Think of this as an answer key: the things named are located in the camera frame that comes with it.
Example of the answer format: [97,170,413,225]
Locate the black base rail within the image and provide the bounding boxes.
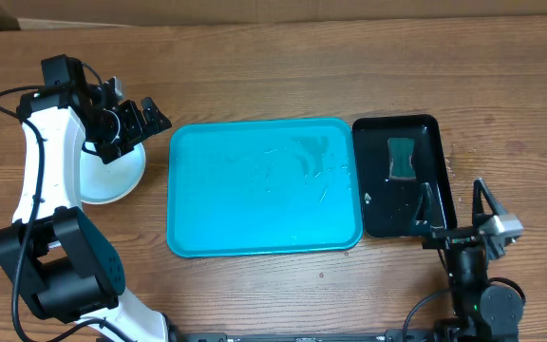
[168,328,519,342]

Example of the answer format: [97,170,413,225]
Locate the teal plastic tray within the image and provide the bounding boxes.
[166,118,363,258]

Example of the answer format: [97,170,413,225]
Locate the green white sponge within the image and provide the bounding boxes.
[387,138,416,181]

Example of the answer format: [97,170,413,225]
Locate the light blue plate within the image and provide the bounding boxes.
[80,143,146,204]

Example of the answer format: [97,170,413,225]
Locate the black rectangular tray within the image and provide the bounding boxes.
[352,114,458,238]

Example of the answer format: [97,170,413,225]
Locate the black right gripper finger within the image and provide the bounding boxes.
[472,178,508,228]
[408,182,433,237]

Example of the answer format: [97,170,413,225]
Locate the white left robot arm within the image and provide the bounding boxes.
[0,76,178,341]

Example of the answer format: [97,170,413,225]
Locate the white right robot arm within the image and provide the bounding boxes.
[166,114,526,341]

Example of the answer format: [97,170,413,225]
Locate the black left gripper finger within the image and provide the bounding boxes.
[141,97,172,133]
[135,100,158,141]

